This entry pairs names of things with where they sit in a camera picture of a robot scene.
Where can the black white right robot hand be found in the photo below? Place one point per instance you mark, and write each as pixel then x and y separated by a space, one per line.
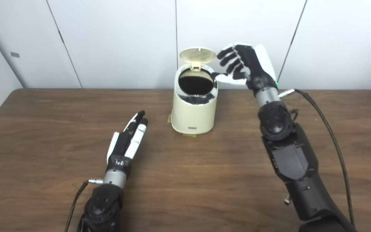
pixel 253 64

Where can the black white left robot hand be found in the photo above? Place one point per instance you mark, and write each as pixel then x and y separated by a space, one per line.
pixel 126 145

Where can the round cream bin lid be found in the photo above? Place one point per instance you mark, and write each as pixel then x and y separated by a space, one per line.
pixel 198 55

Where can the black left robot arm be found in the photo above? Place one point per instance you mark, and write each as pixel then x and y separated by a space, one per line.
pixel 103 203

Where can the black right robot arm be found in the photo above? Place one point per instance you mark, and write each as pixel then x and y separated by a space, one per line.
pixel 291 158

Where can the cream-colored bin body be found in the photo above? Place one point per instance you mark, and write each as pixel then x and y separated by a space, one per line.
pixel 193 116

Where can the small yellow tape piece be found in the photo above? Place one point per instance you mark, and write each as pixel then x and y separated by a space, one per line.
pixel 169 118

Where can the wide yellow tape piece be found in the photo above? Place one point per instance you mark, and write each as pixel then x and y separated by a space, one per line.
pixel 189 134

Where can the grey wall label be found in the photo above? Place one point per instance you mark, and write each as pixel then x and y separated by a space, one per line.
pixel 15 54

